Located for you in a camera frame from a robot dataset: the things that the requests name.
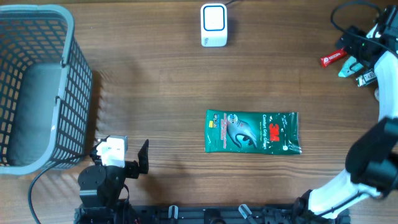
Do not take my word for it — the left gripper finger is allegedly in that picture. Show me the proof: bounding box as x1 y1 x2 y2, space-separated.
95 136 109 146
138 139 149 174

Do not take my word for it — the white teal wipes pack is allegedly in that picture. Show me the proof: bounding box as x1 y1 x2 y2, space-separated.
338 56 364 78

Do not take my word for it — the green white small box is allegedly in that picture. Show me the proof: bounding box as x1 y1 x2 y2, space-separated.
356 69 377 87

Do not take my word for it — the red snack stick packet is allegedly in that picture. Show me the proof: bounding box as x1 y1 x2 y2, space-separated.
320 48 347 68

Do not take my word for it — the green 3M gloves package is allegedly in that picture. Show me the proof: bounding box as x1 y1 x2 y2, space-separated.
204 110 302 155

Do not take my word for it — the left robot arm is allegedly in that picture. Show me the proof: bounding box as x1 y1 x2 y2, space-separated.
74 135 149 224

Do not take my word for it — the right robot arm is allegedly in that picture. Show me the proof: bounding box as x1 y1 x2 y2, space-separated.
289 2 397 223

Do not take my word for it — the white barcode scanner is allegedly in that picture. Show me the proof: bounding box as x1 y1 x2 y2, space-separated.
200 3 228 47

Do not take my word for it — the grey plastic mesh basket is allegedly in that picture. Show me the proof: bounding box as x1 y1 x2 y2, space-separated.
1 4 93 175

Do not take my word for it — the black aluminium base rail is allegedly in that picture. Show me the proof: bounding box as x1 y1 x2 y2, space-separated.
73 203 351 224

